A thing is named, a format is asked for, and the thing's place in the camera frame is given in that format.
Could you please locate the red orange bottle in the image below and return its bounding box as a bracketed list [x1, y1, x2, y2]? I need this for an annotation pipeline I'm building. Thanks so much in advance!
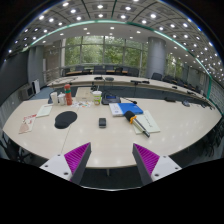
[64, 84, 72, 105]

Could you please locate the pale green notepad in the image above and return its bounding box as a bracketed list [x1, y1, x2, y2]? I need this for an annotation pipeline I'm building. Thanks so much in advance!
[37, 105, 52, 117]

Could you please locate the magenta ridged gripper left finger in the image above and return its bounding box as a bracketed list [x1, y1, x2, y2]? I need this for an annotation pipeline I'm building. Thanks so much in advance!
[39, 142, 92, 186]

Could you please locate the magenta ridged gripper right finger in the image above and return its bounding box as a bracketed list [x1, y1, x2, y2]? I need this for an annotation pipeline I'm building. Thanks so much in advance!
[131, 143, 183, 186]

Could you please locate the blue folder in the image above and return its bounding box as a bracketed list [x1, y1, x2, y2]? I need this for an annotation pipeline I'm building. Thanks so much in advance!
[118, 103, 143, 115]

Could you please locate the black computer mouse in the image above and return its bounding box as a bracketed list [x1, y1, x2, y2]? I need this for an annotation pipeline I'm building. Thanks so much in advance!
[99, 118, 106, 128]

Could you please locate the colourful small leaflet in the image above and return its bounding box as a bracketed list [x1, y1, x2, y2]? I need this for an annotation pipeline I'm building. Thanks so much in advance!
[72, 101, 92, 108]

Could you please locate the white cup left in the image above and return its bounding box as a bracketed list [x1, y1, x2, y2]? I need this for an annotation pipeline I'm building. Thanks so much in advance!
[50, 92, 58, 105]

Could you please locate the black conference phone unit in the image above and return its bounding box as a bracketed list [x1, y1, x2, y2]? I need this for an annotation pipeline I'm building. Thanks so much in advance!
[101, 93, 121, 105]

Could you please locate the pale green paper sheet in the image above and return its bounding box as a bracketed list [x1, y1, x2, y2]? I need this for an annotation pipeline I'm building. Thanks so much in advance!
[137, 110, 160, 133]

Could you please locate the white paper cup green band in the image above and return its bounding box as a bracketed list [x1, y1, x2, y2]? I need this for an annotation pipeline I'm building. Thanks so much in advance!
[92, 91, 102, 105]

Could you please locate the red white brochure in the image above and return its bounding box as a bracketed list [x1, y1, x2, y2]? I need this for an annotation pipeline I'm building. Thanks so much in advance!
[19, 114, 36, 134]

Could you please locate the black oval mouse pad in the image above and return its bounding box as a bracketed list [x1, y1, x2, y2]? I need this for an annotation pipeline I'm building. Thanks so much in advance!
[54, 111, 77, 129]

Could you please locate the black yellow handheld microphone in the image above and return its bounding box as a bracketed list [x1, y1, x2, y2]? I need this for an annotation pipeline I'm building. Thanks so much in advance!
[124, 111, 150, 137]

